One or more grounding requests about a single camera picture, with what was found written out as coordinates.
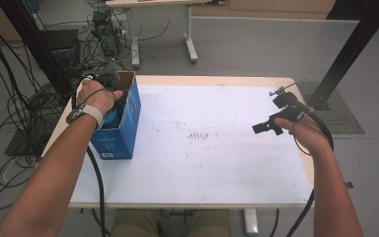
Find person's left hand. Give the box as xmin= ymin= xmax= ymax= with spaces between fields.
xmin=75 ymin=78 xmax=124 ymax=117

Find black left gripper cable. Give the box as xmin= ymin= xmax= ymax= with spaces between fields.
xmin=70 ymin=73 xmax=109 ymax=237

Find black equipment case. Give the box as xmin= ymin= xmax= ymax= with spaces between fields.
xmin=38 ymin=29 xmax=81 ymax=68

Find person's right hand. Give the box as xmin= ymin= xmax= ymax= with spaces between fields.
xmin=273 ymin=114 xmax=332 ymax=158

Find black stand base plate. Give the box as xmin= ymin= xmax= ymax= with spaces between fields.
xmin=4 ymin=115 xmax=60 ymax=158

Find bundle of black floor cables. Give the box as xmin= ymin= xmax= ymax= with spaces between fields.
xmin=0 ymin=0 xmax=77 ymax=211

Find white desk frame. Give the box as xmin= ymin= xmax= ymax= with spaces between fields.
xmin=105 ymin=0 xmax=213 ymax=68

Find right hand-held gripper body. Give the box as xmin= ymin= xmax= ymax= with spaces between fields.
xmin=268 ymin=82 xmax=314 ymax=121

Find white table leg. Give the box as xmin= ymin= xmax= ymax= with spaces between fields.
xmin=242 ymin=208 xmax=260 ymax=236

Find black computer tower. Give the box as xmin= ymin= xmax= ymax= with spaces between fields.
xmin=92 ymin=9 xmax=123 ymax=57

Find black metal stand post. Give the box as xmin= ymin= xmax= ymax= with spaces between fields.
xmin=0 ymin=0 xmax=75 ymax=103
xmin=305 ymin=0 xmax=379 ymax=111

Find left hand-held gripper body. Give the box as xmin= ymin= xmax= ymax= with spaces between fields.
xmin=90 ymin=58 xmax=121 ymax=93

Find blue cardboard box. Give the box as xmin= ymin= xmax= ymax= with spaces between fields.
xmin=89 ymin=71 xmax=142 ymax=161

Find wristwatch with beige band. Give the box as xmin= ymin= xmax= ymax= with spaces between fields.
xmin=65 ymin=103 xmax=106 ymax=130

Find person's legs in khaki pants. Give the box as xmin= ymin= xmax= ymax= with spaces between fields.
xmin=110 ymin=208 xmax=232 ymax=237

